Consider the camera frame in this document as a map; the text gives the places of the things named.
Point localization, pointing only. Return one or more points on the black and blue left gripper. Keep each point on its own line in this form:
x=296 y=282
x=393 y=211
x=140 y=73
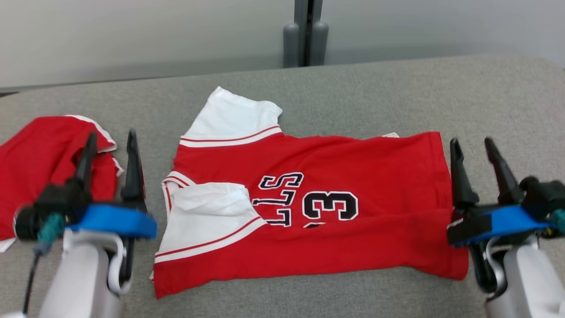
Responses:
x=119 y=220

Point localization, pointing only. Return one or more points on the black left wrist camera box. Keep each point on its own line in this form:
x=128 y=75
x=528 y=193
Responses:
x=57 y=198

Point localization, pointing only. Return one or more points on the red and white basketball jersey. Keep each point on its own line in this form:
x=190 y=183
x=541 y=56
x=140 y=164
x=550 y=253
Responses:
x=353 y=163

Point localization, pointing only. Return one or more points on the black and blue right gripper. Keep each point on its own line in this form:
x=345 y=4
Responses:
x=503 y=223

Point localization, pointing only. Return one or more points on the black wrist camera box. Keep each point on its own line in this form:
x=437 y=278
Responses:
x=57 y=198
x=545 y=194

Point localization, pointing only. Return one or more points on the red basketball shorts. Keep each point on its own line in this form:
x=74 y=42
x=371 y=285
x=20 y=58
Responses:
x=39 y=150

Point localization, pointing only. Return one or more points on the white and grey right arm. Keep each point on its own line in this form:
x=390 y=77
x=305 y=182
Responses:
x=525 y=282

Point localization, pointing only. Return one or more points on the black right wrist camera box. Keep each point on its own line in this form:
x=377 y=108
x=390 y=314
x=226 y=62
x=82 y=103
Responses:
x=545 y=194

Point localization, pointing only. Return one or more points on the grey aluminium partition post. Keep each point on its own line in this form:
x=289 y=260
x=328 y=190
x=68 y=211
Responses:
x=301 y=26

